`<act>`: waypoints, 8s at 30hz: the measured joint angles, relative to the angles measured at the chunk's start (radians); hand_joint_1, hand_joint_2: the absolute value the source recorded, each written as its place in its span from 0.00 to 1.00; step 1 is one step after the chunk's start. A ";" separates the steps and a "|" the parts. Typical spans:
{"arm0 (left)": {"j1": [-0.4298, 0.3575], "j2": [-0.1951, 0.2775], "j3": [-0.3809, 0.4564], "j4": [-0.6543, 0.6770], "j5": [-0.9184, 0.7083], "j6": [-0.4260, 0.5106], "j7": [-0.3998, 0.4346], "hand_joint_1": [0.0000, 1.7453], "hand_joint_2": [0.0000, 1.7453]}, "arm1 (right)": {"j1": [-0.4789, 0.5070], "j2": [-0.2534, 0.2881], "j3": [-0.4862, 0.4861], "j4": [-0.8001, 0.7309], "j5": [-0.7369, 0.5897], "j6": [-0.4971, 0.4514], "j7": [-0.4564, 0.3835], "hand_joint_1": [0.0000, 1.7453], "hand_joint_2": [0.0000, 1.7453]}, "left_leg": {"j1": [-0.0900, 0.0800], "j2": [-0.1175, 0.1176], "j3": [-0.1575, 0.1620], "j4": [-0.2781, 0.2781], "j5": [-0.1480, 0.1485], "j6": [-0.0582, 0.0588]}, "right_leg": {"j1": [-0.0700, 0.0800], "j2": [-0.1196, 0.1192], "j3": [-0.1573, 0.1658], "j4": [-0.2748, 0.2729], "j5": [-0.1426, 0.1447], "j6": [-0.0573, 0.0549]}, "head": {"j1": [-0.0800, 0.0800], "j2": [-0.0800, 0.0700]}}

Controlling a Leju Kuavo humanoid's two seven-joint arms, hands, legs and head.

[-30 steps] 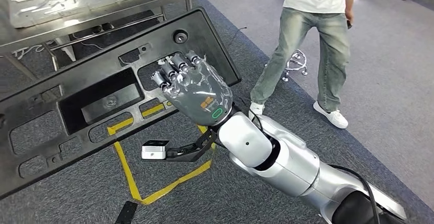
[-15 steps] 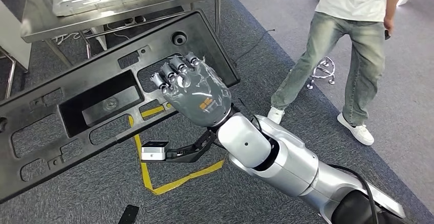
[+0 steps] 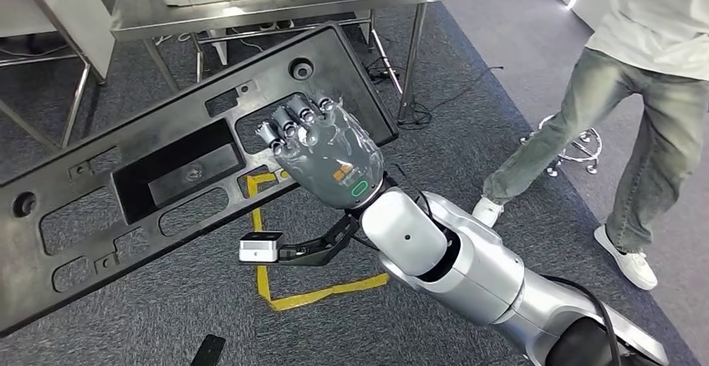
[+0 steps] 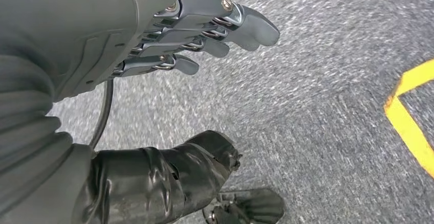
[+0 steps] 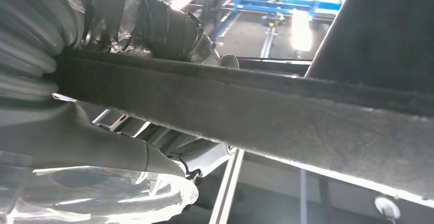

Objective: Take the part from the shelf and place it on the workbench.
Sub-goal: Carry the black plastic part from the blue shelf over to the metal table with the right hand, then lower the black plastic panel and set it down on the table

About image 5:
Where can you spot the blue metal frame rack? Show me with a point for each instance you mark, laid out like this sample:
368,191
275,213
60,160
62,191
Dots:
288,5

